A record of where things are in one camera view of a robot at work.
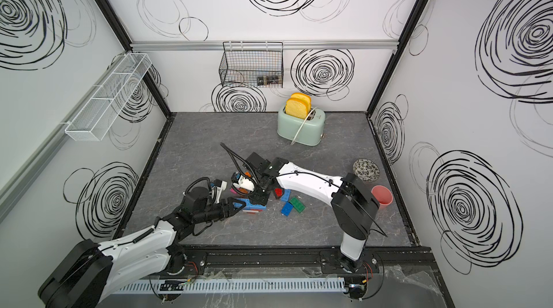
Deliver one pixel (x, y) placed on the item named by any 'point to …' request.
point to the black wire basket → (253, 65)
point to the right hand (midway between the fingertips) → (254, 197)
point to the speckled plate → (366, 170)
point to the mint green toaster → (289, 127)
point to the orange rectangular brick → (247, 173)
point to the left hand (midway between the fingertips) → (242, 208)
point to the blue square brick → (286, 209)
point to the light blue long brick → (248, 205)
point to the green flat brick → (297, 204)
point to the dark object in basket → (262, 80)
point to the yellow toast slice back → (305, 98)
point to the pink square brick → (232, 191)
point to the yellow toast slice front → (297, 108)
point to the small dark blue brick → (237, 175)
